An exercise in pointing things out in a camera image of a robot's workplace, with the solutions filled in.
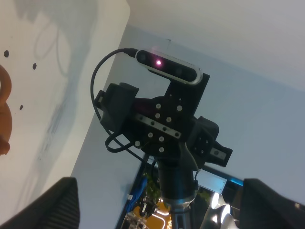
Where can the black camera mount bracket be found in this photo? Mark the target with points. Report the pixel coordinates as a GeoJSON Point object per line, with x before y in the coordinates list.
{"type": "Point", "coordinates": [188, 96]}

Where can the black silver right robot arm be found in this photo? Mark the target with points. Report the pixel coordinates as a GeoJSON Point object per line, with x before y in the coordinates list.
{"type": "Point", "coordinates": [178, 186]}

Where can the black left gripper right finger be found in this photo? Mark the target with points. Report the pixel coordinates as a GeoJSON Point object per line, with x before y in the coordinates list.
{"type": "Point", "coordinates": [263, 208]}

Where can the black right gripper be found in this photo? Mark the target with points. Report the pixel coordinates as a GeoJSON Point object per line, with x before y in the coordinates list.
{"type": "Point", "coordinates": [173, 136]}

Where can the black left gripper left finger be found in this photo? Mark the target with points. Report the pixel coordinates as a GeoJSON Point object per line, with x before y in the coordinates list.
{"type": "Point", "coordinates": [57, 208]}

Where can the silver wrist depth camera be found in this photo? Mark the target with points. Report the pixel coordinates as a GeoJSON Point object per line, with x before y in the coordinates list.
{"type": "Point", "coordinates": [169, 67]}

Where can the brown clay teapot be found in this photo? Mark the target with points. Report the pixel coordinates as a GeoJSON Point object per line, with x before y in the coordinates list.
{"type": "Point", "coordinates": [5, 114]}

